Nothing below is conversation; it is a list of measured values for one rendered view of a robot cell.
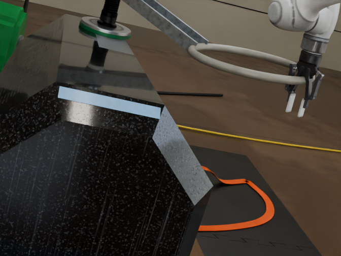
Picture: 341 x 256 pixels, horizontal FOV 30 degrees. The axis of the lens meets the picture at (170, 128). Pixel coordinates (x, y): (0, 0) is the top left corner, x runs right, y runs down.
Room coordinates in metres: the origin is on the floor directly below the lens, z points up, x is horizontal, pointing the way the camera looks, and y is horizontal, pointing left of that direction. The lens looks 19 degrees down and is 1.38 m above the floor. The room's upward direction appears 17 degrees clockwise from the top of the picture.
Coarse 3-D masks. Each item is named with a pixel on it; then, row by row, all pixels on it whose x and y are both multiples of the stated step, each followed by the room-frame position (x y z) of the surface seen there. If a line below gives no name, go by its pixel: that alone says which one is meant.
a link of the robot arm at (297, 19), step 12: (276, 0) 2.12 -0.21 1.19; (288, 0) 2.11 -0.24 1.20; (300, 0) 2.10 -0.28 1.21; (312, 0) 2.08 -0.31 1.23; (324, 0) 2.06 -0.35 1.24; (336, 0) 2.06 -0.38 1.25; (276, 12) 2.09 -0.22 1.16; (288, 12) 2.09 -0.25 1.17; (300, 12) 2.09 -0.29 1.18; (312, 12) 2.09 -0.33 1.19; (276, 24) 2.10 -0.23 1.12; (288, 24) 2.10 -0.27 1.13; (300, 24) 2.11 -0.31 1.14; (312, 24) 2.15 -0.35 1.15
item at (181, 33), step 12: (132, 0) 2.53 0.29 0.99; (144, 0) 2.63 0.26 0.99; (144, 12) 2.51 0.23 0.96; (156, 12) 2.49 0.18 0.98; (168, 12) 2.59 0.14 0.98; (156, 24) 2.48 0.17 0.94; (168, 24) 2.46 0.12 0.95; (180, 24) 2.56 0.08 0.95; (168, 36) 2.46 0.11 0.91; (180, 36) 2.44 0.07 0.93; (192, 36) 2.54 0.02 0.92
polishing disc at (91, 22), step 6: (84, 18) 2.62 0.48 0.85; (90, 18) 2.66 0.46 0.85; (96, 18) 2.69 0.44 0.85; (84, 24) 2.56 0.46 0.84; (90, 24) 2.54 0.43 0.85; (96, 24) 2.57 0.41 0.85; (120, 24) 2.72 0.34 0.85; (102, 30) 2.52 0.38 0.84; (108, 30) 2.53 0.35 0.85; (114, 30) 2.56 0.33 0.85; (120, 30) 2.60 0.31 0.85; (126, 30) 2.63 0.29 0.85
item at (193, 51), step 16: (192, 48) 2.34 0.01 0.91; (208, 48) 2.52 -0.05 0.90; (224, 48) 2.58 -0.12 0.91; (240, 48) 2.61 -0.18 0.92; (208, 64) 2.21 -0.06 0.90; (224, 64) 2.18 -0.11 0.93; (288, 64) 2.54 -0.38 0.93; (272, 80) 2.16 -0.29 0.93; (288, 80) 2.18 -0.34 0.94; (304, 80) 2.24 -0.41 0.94
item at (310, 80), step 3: (306, 69) 2.24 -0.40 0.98; (309, 69) 2.24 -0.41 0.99; (306, 72) 2.24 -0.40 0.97; (309, 72) 2.23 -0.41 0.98; (306, 75) 2.24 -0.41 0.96; (309, 75) 2.23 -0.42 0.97; (306, 78) 2.23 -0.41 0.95; (309, 78) 2.23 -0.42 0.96; (312, 78) 2.25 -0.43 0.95; (306, 81) 2.24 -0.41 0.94; (309, 81) 2.23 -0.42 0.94; (312, 81) 2.25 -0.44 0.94; (306, 84) 2.24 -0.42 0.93; (309, 84) 2.23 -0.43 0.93; (306, 87) 2.23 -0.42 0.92; (309, 87) 2.23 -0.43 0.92; (306, 90) 2.23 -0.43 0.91; (309, 90) 2.23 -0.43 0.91; (306, 93) 2.23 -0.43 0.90; (309, 93) 2.23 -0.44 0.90; (306, 96) 2.23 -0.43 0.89; (309, 96) 2.24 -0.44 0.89; (306, 99) 2.22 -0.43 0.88
